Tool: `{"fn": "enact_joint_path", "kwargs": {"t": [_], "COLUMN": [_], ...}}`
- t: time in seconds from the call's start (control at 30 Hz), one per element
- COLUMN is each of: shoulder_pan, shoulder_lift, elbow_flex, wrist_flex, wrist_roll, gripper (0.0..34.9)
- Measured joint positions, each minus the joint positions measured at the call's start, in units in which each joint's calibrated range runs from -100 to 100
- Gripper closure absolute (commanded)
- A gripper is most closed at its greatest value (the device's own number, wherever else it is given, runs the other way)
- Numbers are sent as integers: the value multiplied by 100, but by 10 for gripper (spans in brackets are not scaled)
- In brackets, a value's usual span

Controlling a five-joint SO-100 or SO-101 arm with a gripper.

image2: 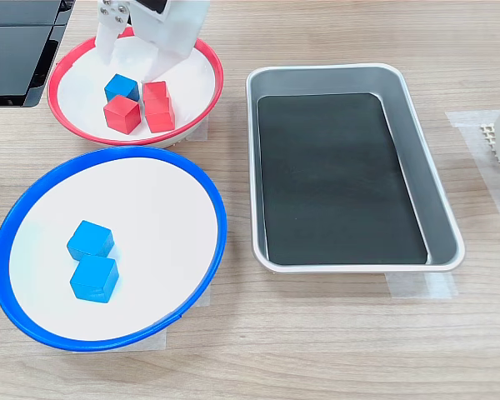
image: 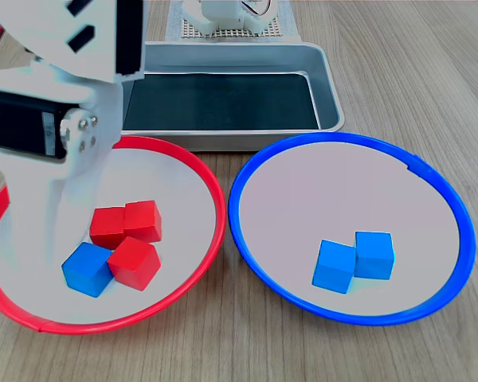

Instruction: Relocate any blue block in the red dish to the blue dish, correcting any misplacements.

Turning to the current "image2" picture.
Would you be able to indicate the blue cube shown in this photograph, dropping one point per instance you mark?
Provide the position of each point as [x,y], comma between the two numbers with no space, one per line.
[89,239]
[123,85]
[93,279]

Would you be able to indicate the steel rectangular tray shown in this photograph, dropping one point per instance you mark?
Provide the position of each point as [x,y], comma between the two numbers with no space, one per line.
[412,125]

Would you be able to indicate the black mat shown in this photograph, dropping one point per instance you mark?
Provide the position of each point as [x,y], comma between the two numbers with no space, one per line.
[337,179]

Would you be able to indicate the clear tape strip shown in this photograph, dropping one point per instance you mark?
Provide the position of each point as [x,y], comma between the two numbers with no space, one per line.
[421,287]
[200,133]

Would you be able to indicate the pale perforated base plate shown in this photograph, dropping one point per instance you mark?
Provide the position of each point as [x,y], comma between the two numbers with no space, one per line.
[488,135]

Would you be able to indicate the black flat electronic device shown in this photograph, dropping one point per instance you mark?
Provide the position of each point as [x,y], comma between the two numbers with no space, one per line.
[12,54]

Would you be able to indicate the red cube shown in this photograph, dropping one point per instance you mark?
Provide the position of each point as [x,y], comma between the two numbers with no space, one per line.
[154,89]
[160,121]
[121,114]

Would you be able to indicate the blue-rimmed white round plate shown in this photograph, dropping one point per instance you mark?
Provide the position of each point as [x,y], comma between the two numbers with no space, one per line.
[150,233]

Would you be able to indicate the red-rimmed white round plate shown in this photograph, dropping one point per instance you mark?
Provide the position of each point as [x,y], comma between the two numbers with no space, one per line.
[83,100]

